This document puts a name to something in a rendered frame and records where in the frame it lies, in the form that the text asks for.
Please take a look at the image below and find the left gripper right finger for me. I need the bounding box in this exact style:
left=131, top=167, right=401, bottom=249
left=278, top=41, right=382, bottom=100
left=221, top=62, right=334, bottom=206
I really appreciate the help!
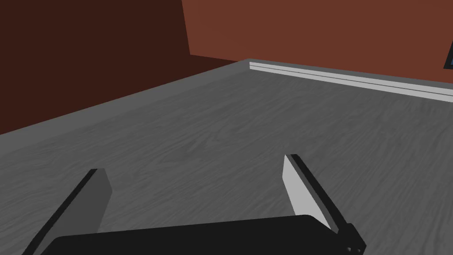
left=282, top=154, right=367, bottom=255

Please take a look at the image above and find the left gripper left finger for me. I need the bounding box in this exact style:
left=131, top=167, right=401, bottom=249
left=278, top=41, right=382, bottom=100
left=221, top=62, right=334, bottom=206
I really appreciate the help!
left=22, top=168, right=113, bottom=255

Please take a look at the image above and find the dark framed wall picture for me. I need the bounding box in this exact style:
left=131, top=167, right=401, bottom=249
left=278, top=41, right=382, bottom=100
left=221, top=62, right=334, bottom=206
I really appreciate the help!
left=443, top=39, right=453, bottom=70

